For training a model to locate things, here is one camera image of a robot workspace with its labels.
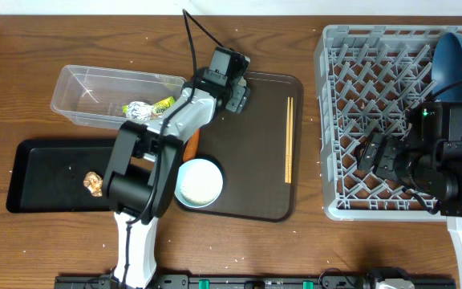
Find green snack wrapper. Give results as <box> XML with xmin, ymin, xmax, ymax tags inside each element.
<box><xmin>122</xmin><ymin>96</ymin><xmax>176</xmax><ymax>120</ymax></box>

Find orange carrot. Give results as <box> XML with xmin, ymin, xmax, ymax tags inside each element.
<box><xmin>182</xmin><ymin>129</ymin><xmax>201</xmax><ymax>162</ymax></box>

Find aluminium foil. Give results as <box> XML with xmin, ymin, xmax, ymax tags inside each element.
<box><xmin>124</xmin><ymin>101</ymin><xmax>154</xmax><ymax>121</ymax></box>

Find blue plate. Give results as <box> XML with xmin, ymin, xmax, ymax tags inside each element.
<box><xmin>432</xmin><ymin>33</ymin><xmax>462</xmax><ymax>102</ymax></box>

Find brown food scrap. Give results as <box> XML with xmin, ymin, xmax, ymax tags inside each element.
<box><xmin>83</xmin><ymin>172</ymin><xmax>103</xmax><ymax>197</ymax></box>

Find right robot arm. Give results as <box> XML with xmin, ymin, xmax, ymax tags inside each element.
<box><xmin>354</xmin><ymin>102</ymin><xmax>462</xmax><ymax>287</ymax></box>

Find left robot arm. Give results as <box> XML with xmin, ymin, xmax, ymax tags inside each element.
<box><xmin>102</xmin><ymin>47</ymin><xmax>250</xmax><ymax>288</ymax></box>

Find grey dishwasher rack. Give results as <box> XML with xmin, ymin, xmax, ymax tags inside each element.
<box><xmin>314</xmin><ymin>25</ymin><xmax>462</xmax><ymax>222</ymax></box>

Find right wooden chopstick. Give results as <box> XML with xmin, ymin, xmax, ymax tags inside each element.
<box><xmin>287</xmin><ymin>97</ymin><xmax>294</xmax><ymax>184</ymax></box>

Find wooden chopstick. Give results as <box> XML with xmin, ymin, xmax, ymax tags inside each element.
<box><xmin>287</xmin><ymin>97</ymin><xmax>294</xmax><ymax>184</ymax></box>
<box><xmin>285</xmin><ymin>97</ymin><xmax>291</xmax><ymax>184</ymax></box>

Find brown serving tray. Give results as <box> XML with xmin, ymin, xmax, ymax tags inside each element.
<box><xmin>197</xmin><ymin>72</ymin><xmax>304</xmax><ymax>222</ymax></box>

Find left wooden chopstick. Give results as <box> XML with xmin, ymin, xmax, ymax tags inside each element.
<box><xmin>285</xmin><ymin>97</ymin><xmax>291</xmax><ymax>184</ymax></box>

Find light blue rice bowl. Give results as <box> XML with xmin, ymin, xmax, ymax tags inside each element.
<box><xmin>174</xmin><ymin>158</ymin><xmax>224</xmax><ymax>209</ymax></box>

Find clear plastic bin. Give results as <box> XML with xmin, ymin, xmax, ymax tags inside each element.
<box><xmin>51</xmin><ymin>65</ymin><xmax>185</xmax><ymax>129</ymax></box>

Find black tray bin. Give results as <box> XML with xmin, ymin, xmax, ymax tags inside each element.
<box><xmin>6</xmin><ymin>138</ymin><xmax>115</xmax><ymax>214</ymax></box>

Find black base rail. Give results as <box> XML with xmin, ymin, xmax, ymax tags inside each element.
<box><xmin>53</xmin><ymin>267</ymin><xmax>456</xmax><ymax>289</ymax></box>

